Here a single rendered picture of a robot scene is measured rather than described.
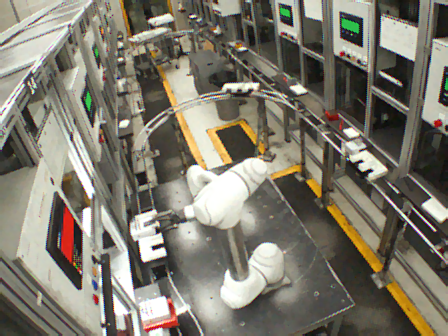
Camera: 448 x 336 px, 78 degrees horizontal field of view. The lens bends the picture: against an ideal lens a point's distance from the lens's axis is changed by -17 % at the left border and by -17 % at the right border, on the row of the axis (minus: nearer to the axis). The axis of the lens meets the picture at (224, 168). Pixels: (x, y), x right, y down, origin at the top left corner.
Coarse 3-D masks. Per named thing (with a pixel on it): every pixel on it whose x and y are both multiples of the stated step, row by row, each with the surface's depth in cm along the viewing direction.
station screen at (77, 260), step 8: (64, 208) 94; (72, 216) 99; (80, 232) 102; (80, 240) 99; (72, 248) 90; (80, 248) 96; (64, 256) 81; (72, 256) 87; (80, 256) 94; (72, 264) 85; (80, 264) 91; (80, 272) 89
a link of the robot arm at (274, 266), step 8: (256, 248) 165; (264, 248) 162; (272, 248) 162; (256, 256) 161; (264, 256) 158; (272, 256) 158; (280, 256) 161; (256, 264) 160; (264, 264) 158; (272, 264) 158; (280, 264) 161; (264, 272) 157; (272, 272) 159; (280, 272) 165; (272, 280) 162
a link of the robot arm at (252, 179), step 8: (248, 160) 124; (256, 160) 123; (232, 168) 125; (240, 168) 124; (248, 168) 122; (256, 168) 121; (264, 168) 123; (240, 176) 121; (248, 176) 122; (256, 176) 121; (264, 176) 123; (248, 184) 122; (256, 184) 124
